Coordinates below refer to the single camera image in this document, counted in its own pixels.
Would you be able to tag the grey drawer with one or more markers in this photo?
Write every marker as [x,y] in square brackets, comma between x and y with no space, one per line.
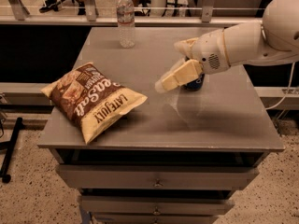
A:
[156,177]
[155,206]

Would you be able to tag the grey drawer cabinet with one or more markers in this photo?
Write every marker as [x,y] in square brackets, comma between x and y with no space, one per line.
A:
[224,124]

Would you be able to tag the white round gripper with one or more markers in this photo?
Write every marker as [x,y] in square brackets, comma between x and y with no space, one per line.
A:
[209,52]

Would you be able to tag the clear plastic water bottle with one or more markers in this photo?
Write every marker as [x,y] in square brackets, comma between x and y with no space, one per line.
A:
[126,23]

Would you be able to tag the brown yellow chip bag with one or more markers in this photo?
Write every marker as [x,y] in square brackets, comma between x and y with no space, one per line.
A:
[92,101]

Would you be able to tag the top grey drawer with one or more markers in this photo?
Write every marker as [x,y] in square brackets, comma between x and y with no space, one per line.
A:
[156,177]

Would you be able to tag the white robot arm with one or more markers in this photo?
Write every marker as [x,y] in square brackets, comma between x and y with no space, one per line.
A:
[272,41]

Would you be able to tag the black shoe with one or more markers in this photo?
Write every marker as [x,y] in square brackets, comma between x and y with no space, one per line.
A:
[49,5]

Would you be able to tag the metal railing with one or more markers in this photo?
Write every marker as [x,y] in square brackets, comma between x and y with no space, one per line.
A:
[115,12]

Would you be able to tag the black stand leg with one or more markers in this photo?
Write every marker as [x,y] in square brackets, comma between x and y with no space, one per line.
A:
[8,147]

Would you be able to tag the blue pepsi can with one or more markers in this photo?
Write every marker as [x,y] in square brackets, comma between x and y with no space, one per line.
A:
[196,84]

